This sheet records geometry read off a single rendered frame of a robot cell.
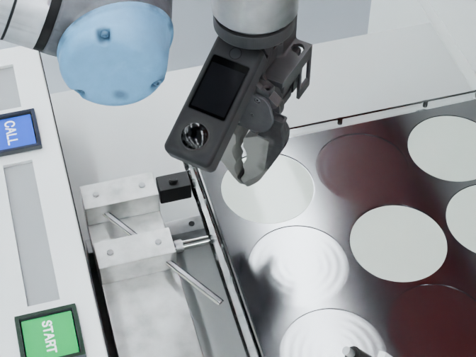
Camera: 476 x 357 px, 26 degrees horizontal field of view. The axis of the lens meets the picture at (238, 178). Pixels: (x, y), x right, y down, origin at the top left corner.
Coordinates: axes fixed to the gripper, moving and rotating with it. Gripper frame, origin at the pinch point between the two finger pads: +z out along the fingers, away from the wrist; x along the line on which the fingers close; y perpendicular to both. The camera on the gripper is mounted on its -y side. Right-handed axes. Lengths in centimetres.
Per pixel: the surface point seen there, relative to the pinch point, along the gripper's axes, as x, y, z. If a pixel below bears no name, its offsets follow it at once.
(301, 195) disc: -3.7, 6.7, 7.3
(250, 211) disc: 0.1, 2.1, 7.3
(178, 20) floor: 81, 115, 97
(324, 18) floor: 48, 134, 97
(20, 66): 30.3, 3.8, 1.3
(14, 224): 17.4, -14.5, 1.7
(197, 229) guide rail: 5.9, 0.7, 12.3
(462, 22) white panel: -8.4, 43.6, 8.6
